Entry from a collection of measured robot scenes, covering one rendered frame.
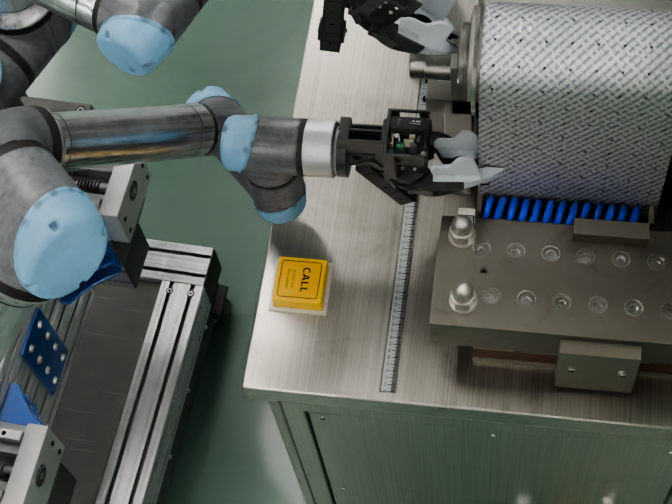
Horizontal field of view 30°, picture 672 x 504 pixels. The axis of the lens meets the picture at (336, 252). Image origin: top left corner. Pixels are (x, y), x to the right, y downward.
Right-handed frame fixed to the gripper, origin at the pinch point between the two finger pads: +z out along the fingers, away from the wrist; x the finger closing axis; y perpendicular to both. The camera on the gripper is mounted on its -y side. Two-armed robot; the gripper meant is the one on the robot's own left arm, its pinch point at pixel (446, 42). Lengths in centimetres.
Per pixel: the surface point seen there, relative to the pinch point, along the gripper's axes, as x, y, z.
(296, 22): 100, -127, 41
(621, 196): -8.4, -0.5, 30.4
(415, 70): -0.2, -6.9, 0.6
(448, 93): 0.0, -8.2, 6.9
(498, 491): -34, -47, 52
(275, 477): -18, -119, 51
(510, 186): -8.3, -9.1, 19.0
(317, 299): -20.7, -35.1, 7.5
